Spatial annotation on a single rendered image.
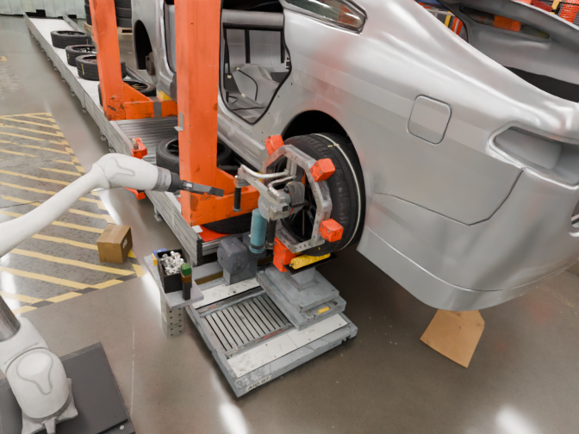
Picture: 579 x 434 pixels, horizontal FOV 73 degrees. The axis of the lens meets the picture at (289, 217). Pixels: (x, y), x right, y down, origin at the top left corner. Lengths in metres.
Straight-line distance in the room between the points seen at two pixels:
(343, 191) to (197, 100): 0.86
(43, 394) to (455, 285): 1.57
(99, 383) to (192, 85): 1.40
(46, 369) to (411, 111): 1.63
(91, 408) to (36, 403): 0.22
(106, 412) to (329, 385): 1.12
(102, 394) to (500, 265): 1.63
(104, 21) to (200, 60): 1.93
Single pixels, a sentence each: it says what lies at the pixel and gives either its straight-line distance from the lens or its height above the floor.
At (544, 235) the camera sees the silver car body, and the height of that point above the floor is 1.20.
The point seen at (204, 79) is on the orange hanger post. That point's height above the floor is 1.37.
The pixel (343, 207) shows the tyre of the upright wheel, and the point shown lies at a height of 0.96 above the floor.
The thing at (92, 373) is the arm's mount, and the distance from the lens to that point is 1.97.
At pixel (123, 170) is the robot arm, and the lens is 1.39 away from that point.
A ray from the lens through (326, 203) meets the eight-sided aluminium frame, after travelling 1.83.
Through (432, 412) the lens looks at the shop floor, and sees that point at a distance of 2.41.
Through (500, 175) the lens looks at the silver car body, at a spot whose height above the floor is 1.39.
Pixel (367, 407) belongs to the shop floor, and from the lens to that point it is 2.30.
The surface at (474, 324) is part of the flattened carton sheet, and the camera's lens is 3.01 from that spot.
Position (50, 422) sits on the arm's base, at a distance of 1.84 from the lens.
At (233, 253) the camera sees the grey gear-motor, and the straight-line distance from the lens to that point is 2.38.
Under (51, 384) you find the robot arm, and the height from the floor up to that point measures 0.53.
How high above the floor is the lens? 1.85
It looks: 32 degrees down
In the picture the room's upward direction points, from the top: 8 degrees clockwise
